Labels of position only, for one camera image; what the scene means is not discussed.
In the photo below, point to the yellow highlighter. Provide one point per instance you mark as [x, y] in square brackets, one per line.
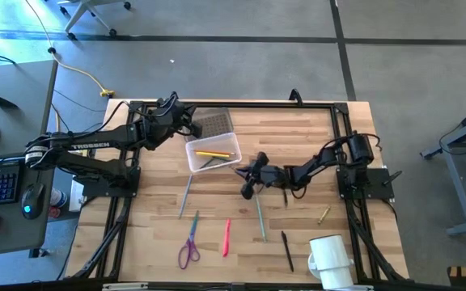
[213, 154]

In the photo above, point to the black aluminium table frame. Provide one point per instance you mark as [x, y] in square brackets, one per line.
[257, 105]

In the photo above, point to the pink pen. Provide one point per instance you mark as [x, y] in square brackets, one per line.
[227, 238]

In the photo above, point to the grey metal stand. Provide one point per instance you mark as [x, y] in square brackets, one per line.
[457, 190]

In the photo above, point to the white office chair base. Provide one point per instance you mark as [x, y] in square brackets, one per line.
[75, 18]

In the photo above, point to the white and blue can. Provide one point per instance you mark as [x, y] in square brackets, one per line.
[58, 198]

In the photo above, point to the dark arched table clamp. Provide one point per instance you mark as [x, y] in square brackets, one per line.
[295, 97]

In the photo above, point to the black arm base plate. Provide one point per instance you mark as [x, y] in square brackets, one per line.
[378, 184]
[95, 190]

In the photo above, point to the black computer mouse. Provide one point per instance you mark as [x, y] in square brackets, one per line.
[32, 198]

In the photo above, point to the light grey desk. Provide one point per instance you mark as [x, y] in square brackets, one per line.
[14, 121]

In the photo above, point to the flat black bar piece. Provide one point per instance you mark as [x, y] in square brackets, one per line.
[2, 101]

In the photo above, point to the dull green pencil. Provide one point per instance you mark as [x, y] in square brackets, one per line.
[185, 196]

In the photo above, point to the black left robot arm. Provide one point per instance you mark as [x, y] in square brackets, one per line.
[95, 141]

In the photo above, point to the grey translucent box lid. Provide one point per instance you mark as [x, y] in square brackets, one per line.
[213, 123]

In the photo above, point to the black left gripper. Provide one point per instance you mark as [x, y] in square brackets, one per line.
[164, 125]

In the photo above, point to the teal pencil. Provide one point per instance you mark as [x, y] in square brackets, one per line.
[261, 218]

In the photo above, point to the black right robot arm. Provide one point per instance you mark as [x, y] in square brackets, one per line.
[318, 159]

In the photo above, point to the black mechanical pencil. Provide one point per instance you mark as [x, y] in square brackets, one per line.
[285, 200]

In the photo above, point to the dark slim pen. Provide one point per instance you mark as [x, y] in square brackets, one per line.
[286, 250]

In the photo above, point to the small red object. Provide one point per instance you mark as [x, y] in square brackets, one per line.
[54, 213]

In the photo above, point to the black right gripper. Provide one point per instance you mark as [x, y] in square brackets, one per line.
[271, 176]

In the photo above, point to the orange pencil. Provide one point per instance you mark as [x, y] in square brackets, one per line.
[233, 153]

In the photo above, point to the white bracket at table edge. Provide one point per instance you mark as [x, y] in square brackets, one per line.
[125, 286]

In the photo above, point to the clear plastic supply box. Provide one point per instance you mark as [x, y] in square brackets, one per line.
[194, 161]

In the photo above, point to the white paper sheet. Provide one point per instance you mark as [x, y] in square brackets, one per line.
[75, 198]

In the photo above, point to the dark grey desk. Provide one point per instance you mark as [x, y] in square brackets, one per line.
[10, 234]

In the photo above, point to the purple and teal scissors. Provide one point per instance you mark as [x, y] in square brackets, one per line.
[192, 232]

